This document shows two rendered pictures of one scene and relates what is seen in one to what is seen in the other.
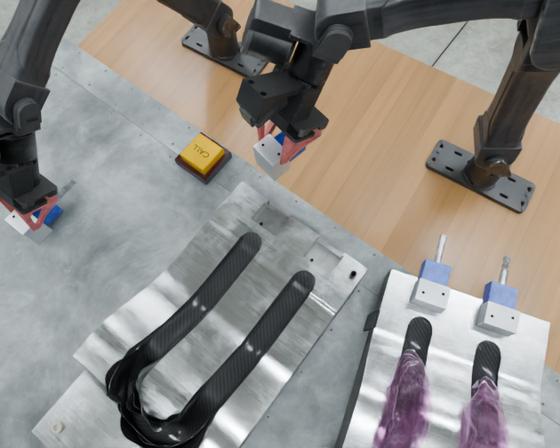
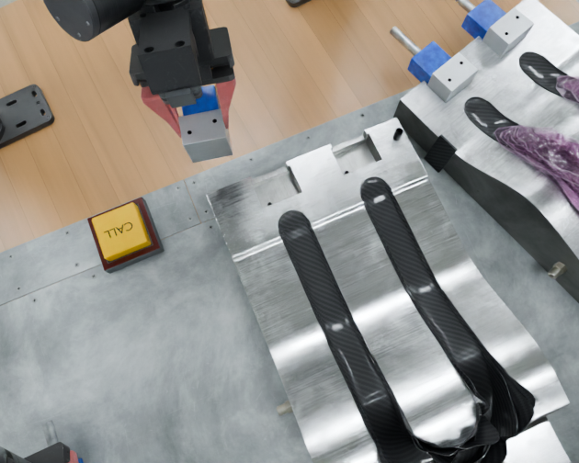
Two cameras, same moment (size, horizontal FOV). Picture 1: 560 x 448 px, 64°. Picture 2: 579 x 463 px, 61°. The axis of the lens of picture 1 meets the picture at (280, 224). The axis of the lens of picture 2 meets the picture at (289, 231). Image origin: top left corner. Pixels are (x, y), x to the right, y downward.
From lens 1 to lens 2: 28 cm
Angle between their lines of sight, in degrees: 19
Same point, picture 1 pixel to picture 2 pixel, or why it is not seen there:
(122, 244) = (179, 396)
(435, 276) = (435, 62)
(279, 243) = (312, 192)
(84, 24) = not seen: outside the picture
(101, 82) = not seen: outside the picture
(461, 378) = (548, 100)
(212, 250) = (275, 276)
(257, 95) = (177, 52)
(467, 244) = (401, 23)
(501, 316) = (510, 25)
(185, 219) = (193, 299)
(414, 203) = (327, 42)
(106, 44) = not seen: outside the picture
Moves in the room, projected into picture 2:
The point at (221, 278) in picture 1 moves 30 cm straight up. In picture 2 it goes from (316, 282) to (336, 202)
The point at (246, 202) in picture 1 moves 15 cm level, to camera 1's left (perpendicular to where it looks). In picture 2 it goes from (237, 202) to (176, 314)
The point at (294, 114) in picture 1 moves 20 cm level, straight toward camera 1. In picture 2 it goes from (207, 46) to (397, 145)
